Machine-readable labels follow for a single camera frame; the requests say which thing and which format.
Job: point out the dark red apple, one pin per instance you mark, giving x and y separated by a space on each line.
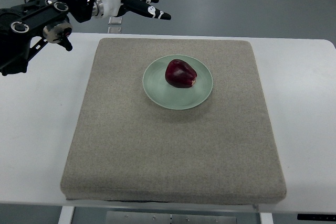
180 74

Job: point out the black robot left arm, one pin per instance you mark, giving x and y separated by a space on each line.
27 28

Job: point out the upper floor socket plate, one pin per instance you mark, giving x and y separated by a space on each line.
115 20

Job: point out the floor socket plate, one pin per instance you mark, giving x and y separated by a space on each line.
115 20
114 30

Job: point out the lower floor socket plate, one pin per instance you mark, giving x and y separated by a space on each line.
114 30

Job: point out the light green plate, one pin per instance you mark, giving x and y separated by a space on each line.
167 96

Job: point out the beige fabric cushion mat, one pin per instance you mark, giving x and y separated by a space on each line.
127 148

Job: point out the white left table leg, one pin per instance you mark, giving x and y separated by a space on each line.
66 215

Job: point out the white table leg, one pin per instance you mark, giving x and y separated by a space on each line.
66 215
266 218

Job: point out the white right table leg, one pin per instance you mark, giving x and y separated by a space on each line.
266 218

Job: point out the black table control panel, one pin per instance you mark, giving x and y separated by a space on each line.
316 217

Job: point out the metal table base plate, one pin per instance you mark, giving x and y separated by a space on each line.
144 217

